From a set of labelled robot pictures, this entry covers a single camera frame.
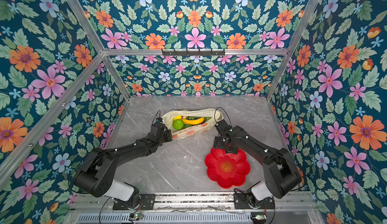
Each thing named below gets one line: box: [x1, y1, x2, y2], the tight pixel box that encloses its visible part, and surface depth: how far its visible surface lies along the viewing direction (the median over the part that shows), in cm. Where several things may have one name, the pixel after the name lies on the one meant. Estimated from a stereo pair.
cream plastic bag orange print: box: [162, 107, 224, 140], surface depth 95 cm
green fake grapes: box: [185, 116, 205, 121], surface depth 103 cm
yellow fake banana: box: [181, 117, 206, 126], surface depth 100 cm
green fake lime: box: [172, 119, 184, 131], surface depth 100 cm
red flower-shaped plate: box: [204, 147, 251, 190], surface depth 86 cm
